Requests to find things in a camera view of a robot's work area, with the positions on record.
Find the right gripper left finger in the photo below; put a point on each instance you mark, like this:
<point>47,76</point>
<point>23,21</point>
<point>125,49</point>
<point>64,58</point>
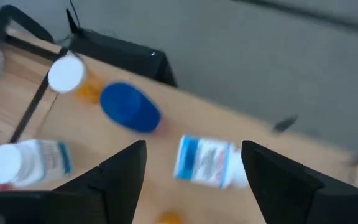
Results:
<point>104,193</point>

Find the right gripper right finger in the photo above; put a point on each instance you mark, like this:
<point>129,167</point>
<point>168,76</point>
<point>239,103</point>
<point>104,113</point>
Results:
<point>291,193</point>

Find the orange pill bottle white cap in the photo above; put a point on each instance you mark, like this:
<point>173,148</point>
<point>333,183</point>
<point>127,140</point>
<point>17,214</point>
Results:
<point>170,218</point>
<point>65,73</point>

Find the white labelled medicine bottle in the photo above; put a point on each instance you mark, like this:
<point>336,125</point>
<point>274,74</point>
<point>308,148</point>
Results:
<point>207,161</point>
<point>30,161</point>

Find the clear bottle with blue cap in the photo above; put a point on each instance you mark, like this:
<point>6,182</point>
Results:
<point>129,107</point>

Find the black equipment box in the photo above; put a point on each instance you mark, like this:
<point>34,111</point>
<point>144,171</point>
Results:
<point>120,53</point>

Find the wooden shelf with black frame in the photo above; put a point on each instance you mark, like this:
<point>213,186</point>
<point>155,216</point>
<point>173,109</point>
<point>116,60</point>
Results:
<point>197,121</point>

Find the black metal rail frame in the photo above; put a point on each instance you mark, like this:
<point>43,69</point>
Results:
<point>33,48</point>

